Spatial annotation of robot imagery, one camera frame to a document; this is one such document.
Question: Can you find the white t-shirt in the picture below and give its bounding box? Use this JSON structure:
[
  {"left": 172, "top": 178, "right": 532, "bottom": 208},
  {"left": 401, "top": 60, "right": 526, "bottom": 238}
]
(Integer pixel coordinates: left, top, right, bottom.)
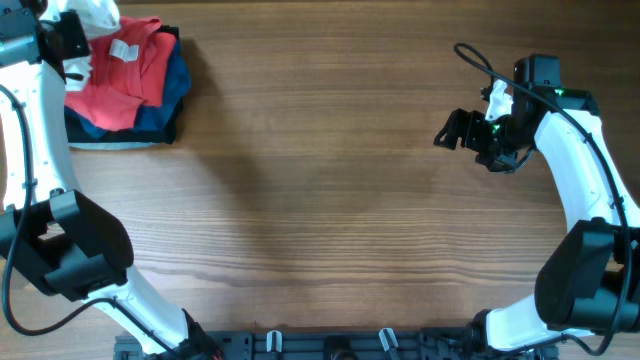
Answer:
[{"left": 39, "top": 0, "right": 121, "bottom": 92}]

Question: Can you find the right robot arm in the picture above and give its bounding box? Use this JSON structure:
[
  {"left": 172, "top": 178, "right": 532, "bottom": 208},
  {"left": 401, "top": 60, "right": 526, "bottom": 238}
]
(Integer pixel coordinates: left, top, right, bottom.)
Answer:
[{"left": 429, "top": 43, "right": 639, "bottom": 359}]

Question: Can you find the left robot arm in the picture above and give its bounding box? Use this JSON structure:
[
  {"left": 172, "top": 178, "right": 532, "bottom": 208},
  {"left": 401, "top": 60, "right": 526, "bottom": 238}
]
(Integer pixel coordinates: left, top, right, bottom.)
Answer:
[{"left": 1, "top": 1, "right": 223, "bottom": 359}]

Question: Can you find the red folded t-shirt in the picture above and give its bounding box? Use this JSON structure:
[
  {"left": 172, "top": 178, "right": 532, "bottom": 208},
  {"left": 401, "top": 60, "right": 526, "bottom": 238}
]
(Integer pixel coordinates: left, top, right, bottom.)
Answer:
[{"left": 65, "top": 17, "right": 177, "bottom": 131}]

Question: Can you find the blue folded garment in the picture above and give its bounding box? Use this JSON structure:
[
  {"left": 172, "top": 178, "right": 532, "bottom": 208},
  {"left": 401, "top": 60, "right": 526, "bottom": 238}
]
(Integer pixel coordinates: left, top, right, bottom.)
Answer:
[{"left": 64, "top": 31, "right": 191, "bottom": 143}]

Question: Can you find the black folded garment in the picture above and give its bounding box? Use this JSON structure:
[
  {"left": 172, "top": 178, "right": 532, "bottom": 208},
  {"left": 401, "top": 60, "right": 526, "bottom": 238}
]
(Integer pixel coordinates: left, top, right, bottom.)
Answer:
[{"left": 64, "top": 25, "right": 192, "bottom": 149}]

